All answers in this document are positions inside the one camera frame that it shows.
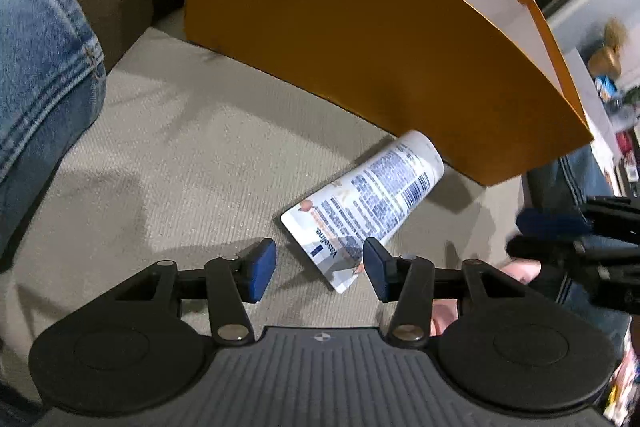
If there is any person's leg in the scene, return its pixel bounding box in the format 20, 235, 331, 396
525, 144, 633, 358
0, 0, 109, 268

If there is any person's right leg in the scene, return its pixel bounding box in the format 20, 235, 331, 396
525, 144, 633, 358

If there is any white lotion tube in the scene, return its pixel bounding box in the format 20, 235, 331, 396
280, 130, 445, 294

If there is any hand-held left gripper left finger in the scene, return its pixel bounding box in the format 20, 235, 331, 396
115, 238, 277, 348

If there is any orange cardboard box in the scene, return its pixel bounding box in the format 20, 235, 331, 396
184, 0, 596, 188

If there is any beige sofa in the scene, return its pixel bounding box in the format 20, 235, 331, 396
0, 0, 531, 408

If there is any person's left leg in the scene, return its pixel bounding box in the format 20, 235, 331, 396
0, 0, 109, 268

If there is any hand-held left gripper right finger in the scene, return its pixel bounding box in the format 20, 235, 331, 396
362, 237, 538, 349

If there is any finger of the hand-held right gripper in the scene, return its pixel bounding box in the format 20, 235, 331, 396
516, 194, 640, 240
506, 234, 640, 315

